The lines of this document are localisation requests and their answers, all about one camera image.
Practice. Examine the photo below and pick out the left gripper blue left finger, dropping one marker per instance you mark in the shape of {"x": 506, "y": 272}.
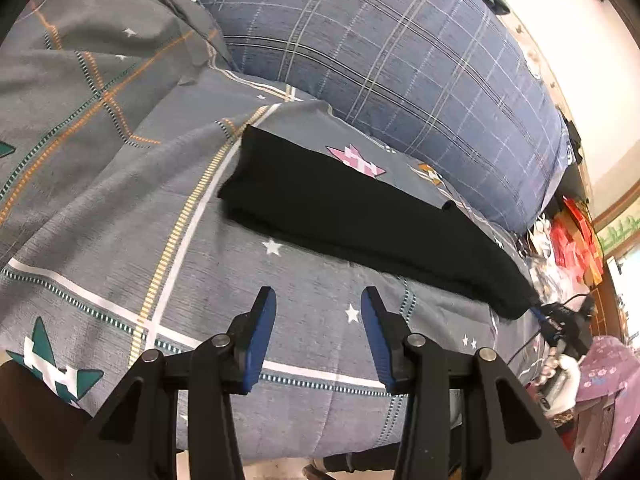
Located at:
{"x": 250, "y": 334}

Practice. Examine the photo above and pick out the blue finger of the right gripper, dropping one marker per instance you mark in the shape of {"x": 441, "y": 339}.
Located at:
{"x": 550, "y": 328}

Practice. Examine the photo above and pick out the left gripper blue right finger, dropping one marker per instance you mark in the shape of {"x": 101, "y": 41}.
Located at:
{"x": 386, "y": 332}

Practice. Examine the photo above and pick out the black pants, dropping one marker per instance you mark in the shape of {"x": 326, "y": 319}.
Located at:
{"x": 317, "y": 202}

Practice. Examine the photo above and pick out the white gloved right hand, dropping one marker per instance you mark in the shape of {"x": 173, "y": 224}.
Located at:
{"x": 556, "y": 387}

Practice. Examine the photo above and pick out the white plastic bag clutter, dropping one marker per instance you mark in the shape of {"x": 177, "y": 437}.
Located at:
{"x": 551, "y": 282}

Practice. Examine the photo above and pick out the purple floral cloth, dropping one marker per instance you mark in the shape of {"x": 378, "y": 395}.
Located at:
{"x": 607, "y": 406}

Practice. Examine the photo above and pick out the red packaging clutter pile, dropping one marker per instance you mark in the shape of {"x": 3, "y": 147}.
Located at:
{"x": 575, "y": 244}

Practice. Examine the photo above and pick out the black bag on headboard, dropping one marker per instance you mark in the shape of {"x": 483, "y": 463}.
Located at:
{"x": 573, "y": 138}

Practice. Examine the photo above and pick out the grey star-patterned bed quilt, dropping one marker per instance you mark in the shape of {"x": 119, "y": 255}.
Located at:
{"x": 120, "y": 119}

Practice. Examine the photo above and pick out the blue plaid bedding bundle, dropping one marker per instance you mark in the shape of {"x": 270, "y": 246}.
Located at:
{"x": 443, "y": 81}

